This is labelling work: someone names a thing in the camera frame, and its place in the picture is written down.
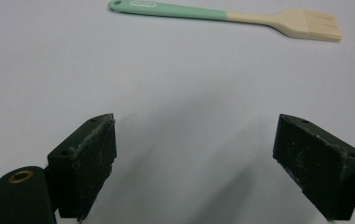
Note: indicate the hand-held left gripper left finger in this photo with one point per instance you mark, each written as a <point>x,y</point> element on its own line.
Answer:
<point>85,168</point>

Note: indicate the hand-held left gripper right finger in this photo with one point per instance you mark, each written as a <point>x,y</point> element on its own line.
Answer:
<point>319,168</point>

